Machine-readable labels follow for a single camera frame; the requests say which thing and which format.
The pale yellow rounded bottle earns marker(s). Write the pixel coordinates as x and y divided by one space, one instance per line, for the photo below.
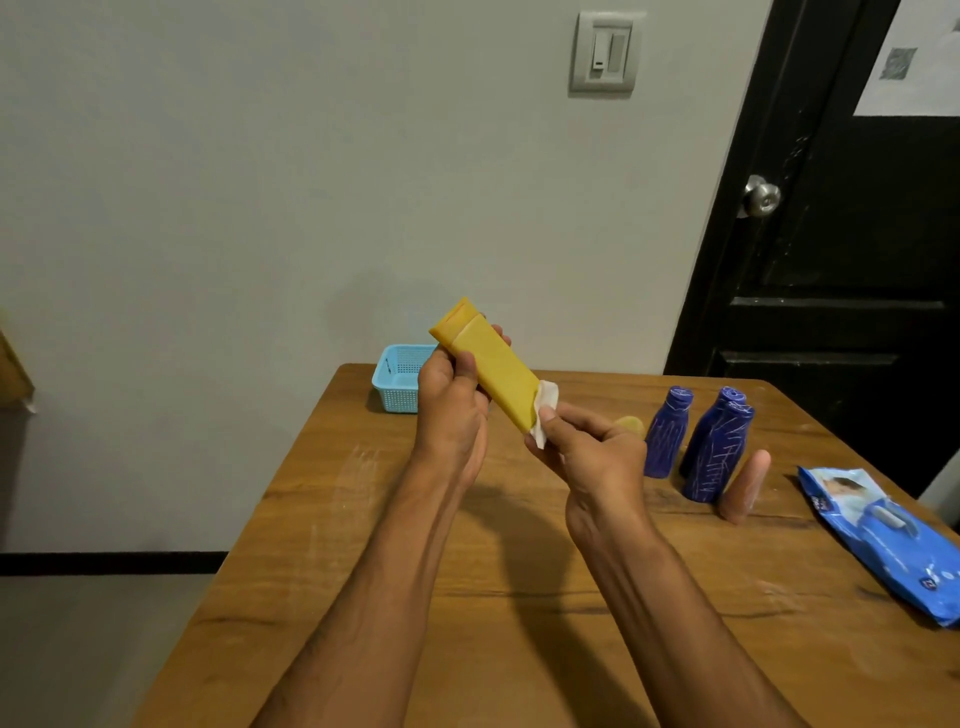
631 424

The blue plastic basket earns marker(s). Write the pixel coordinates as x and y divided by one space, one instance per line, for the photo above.
397 375

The black panel door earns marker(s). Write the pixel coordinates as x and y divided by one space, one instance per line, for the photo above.
840 240

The grey wall light switch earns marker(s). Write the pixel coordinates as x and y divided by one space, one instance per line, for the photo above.
607 52

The person's left hand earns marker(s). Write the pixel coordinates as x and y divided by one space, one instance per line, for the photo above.
450 420

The wooden table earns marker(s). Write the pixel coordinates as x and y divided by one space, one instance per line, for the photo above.
315 570

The black baseboard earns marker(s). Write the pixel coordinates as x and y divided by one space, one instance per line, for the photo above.
112 563

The peach pink bottle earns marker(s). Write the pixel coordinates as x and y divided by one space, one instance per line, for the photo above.
745 487

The brown wooden board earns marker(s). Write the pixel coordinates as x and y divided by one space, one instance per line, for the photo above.
11 375

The silver door knob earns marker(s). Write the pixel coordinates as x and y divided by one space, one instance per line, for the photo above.
761 197

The blue wet wipes pack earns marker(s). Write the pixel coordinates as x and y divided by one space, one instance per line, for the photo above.
892 540

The white paper sheet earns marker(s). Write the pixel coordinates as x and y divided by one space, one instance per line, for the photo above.
930 82

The small blue patterned bottle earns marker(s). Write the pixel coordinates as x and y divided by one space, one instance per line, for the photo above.
666 439

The person's left forearm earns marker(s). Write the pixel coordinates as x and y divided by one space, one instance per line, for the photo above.
375 615

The person's right forearm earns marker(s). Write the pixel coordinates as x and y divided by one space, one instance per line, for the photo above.
675 637

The yellow capped bottle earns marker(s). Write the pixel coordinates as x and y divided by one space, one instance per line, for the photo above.
495 367

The person's right hand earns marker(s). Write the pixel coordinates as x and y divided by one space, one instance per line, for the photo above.
600 472

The white wipe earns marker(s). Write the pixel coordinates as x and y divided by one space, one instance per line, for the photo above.
546 397

